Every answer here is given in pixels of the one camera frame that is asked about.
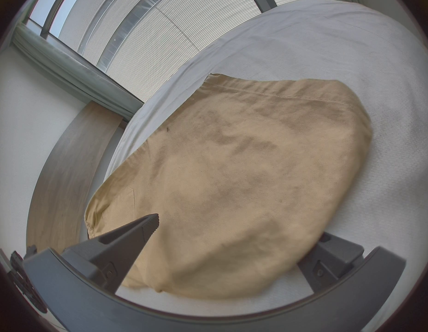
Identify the tan shorts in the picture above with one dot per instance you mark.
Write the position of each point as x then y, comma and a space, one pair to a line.
234, 168

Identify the bed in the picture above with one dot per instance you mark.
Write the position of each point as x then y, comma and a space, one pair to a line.
373, 64

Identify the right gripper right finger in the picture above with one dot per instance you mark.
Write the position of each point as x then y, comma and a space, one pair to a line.
331, 261

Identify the grey-green curtain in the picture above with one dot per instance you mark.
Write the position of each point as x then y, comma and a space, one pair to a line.
79, 74

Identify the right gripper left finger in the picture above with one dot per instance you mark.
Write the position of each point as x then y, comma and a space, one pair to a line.
106, 258

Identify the window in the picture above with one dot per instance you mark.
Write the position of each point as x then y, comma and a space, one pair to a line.
148, 19

